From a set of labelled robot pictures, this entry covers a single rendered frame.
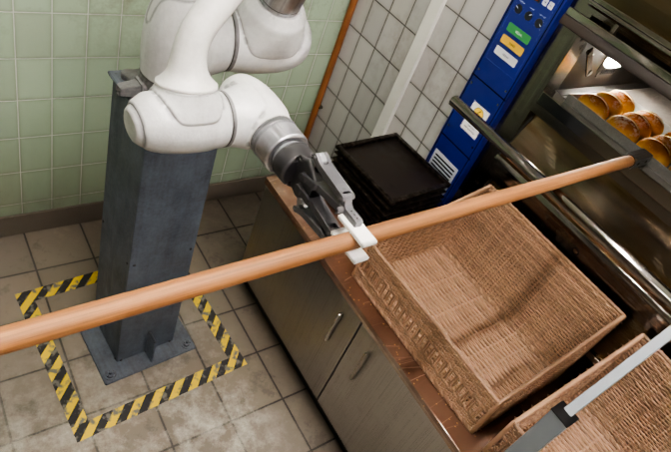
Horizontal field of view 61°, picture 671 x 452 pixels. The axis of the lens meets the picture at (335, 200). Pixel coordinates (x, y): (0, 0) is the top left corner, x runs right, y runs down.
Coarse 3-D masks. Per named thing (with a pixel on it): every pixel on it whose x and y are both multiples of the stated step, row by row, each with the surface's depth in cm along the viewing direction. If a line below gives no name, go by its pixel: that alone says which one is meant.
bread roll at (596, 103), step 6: (582, 96) 162; (588, 96) 161; (594, 96) 160; (600, 96) 160; (582, 102) 161; (588, 102) 160; (594, 102) 159; (600, 102) 159; (606, 102) 159; (594, 108) 159; (600, 108) 158; (606, 108) 158; (600, 114) 159; (606, 114) 159
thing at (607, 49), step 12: (564, 24) 141; (576, 24) 139; (588, 36) 137; (600, 48) 135; (612, 48) 133; (624, 60) 132; (636, 72) 130; (648, 72) 128; (648, 84) 128; (660, 84) 126
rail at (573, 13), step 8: (568, 8) 141; (576, 16) 139; (584, 16) 138; (584, 24) 138; (592, 24) 137; (600, 32) 135; (608, 32) 134; (608, 40) 134; (616, 40) 133; (616, 48) 133; (624, 48) 132; (632, 48) 130; (632, 56) 130; (640, 56) 129; (640, 64) 129; (648, 64) 128; (656, 64) 127; (656, 72) 127; (664, 72) 126; (664, 80) 126
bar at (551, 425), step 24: (456, 96) 145; (480, 120) 140; (504, 144) 135; (528, 168) 130; (552, 192) 126; (576, 216) 123; (600, 240) 119; (624, 264) 116; (648, 288) 113; (624, 360) 110; (600, 384) 109; (552, 408) 109; (576, 408) 109; (528, 432) 114; (552, 432) 110
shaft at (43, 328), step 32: (512, 192) 112; (544, 192) 120; (384, 224) 92; (416, 224) 96; (256, 256) 79; (288, 256) 80; (320, 256) 84; (160, 288) 69; (192, 288) 71; (32, 320) 61; (64, 320) 62; (96, 320) 64; (0, 352) 59
